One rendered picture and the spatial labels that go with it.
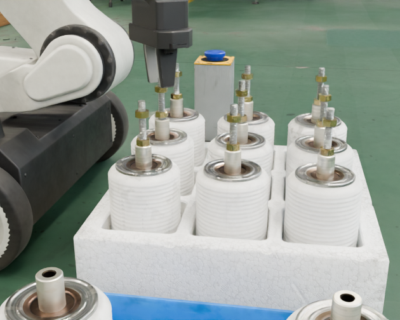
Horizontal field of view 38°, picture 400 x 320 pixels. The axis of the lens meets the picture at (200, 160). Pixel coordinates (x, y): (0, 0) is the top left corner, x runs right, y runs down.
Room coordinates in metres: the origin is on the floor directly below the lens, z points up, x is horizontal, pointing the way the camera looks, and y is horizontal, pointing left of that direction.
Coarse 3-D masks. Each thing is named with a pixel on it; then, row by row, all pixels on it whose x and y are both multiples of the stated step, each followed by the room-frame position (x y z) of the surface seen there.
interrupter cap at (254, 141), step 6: (228, 132) 0.85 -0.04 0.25; (216, 138) 0.82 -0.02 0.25; (222, 138) 0.82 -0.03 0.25; (228, 138) 0.83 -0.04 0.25; (252, 138) 0.83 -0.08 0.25; (258, 138) 0.82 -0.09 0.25; (264, 138) 0.82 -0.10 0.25; (222, 144) 0.80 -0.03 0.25; (240, 144) 0.81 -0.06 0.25; (246, 144) 0.80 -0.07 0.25; (252, 144) 0.80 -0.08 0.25; (258, 144) 0.80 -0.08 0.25; (264, 144) 0.81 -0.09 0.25
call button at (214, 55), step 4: (204, 52) 1.12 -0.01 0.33; (208, 52) 1.11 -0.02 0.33; (212, 52) 1.11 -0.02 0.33; (216, 52) 1.11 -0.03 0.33; (220, 52) 1.11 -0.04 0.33; (224, 52) 1.11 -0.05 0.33; (204, 56) 1.11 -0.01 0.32; (208, 56) 1.10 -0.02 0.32; (212, 56) 1.10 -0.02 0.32; (216, 56) 1.10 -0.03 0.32; (220, 56) 1.10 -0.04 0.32; (224, 56) 1.11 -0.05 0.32; (212, 60) 1.10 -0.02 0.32; (216, 60) 1.10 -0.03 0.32
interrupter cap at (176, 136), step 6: (150, 132) 0.85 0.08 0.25; (174, 132) 0.86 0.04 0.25; (180, 132) 0.86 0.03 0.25; (150, 138) 0.83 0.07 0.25; (174, 138) 0.83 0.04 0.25; (180, 138) 0.83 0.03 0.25; (186, 138) 0.83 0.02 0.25; (156, 144) 0.80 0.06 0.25; (162, 144) 0.80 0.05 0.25; (168, 144) 0.80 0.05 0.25; (174, 144) 0.81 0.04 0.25
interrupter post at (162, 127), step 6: (156, 120) 0.83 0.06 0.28; (162, 120) 0.83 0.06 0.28; (168, 120) 0.83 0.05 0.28; (156, 126) 0.83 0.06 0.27; (162, 126) 0.83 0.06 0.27; (168, 126) 0.83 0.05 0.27; (156, 132) 0.83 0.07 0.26; (162, 132) 0.83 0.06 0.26; (168, 132) 0.83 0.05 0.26; (156, 138) 0.83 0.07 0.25; (162, 138) 0.83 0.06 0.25; (168, 138) 0.83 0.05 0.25
